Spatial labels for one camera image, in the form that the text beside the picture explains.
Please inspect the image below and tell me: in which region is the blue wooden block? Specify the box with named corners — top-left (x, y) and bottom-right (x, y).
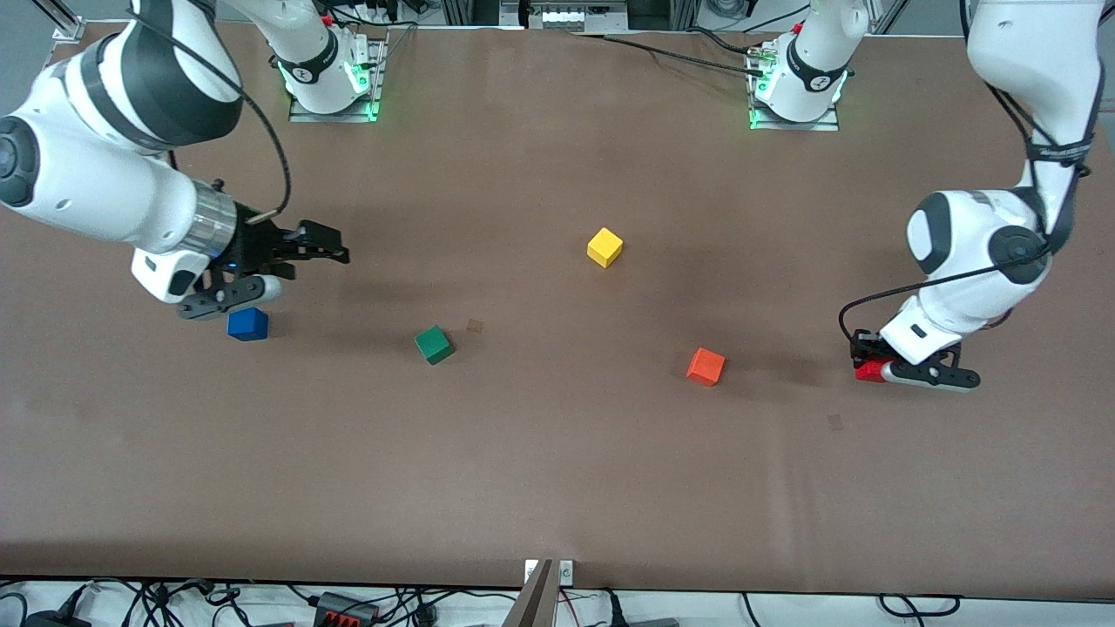
top-left (227, 307), bottom-right (270, 342)

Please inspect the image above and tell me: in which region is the green wooden block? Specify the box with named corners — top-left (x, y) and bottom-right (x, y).
top-left (414, 325), bottom-right (456, 366)

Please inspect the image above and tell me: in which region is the orange wooden block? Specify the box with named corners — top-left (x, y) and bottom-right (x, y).
top-left (686, 347), bottom-right (726, 388)

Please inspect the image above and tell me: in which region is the yellow wooden block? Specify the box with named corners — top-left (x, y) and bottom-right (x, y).
top-left (586, 227), bottom-right (625, 269)

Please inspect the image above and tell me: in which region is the grey control unit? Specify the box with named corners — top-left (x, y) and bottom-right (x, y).
top-left (501, 0), bottom-right (630, 32)

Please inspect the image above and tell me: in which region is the black power strip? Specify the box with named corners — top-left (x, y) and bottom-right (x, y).
top-left (312, 591), bottom-right (382, 627)

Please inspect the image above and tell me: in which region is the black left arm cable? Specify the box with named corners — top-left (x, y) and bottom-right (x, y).
top-left (839, 0), bottom-right (1094, 342)

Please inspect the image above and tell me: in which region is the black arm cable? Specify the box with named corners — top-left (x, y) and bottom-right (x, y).
top-left (131, 9), bottom-right (293, 226)
top-left (839, 0), bottom-right (1094, 342)

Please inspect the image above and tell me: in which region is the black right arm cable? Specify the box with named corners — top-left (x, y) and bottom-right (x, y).
top-left (131, 9), bottom-right (293, 226)

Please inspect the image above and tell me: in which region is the aluminium arm base plate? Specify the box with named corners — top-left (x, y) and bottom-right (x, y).
top-left (747, 48), bottom-right (842, 132)
top-left (287, 35), bottom-right (389, 124)

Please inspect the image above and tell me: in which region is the black looped cable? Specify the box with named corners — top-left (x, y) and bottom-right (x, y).
top-left (876, 593), bottom-right (963, 618)

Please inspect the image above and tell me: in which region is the aluminium frame profile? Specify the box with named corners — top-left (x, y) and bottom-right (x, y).
top-left (33, 0), bottom-right (86, 42)

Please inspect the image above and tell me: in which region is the black cable on table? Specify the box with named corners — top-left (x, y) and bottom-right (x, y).
top-left (579, 30), bottom-right (767, 78)

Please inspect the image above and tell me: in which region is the grey camera post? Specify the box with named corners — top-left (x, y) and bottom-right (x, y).
top-left (503, 559), bottom-right (558, 627)

